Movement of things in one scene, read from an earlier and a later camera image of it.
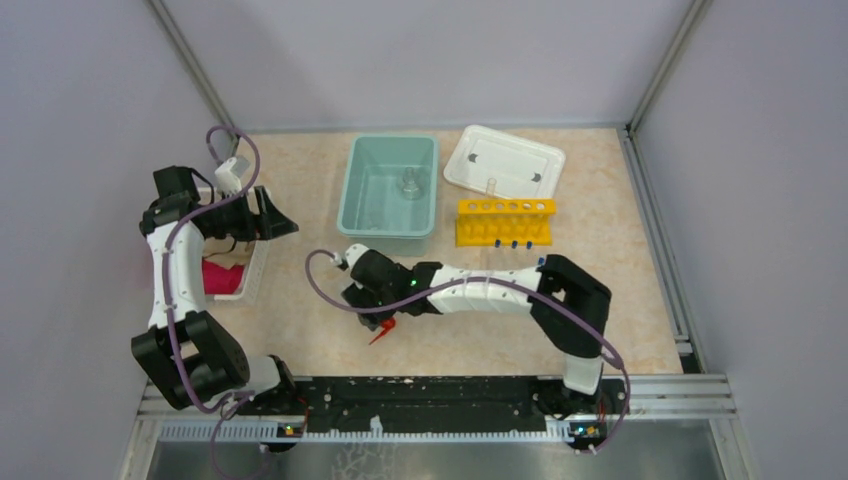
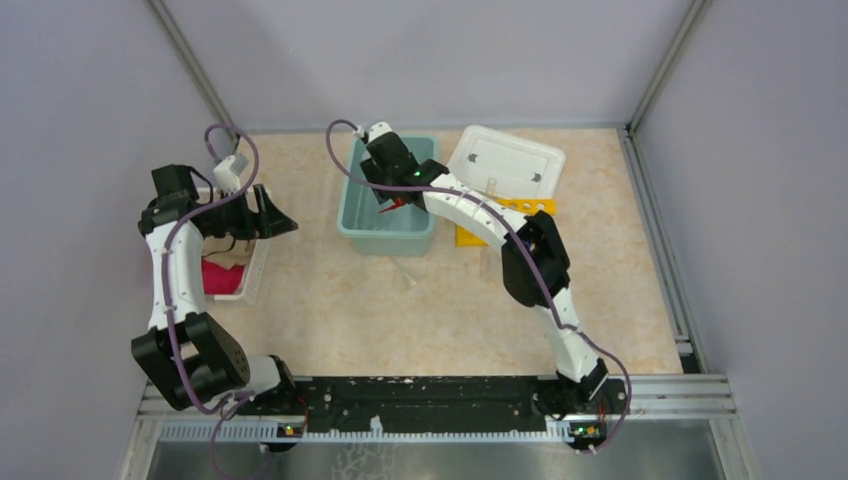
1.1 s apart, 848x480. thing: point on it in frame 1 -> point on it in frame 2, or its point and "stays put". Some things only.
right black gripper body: (358, 294) -> (372, 172)
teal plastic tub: (389, 194) stays put
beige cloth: (227, 252) stays put
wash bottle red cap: (387, 323) -> (398, 203)
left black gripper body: (235, 218) stays put
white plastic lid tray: (518, 165) stays put
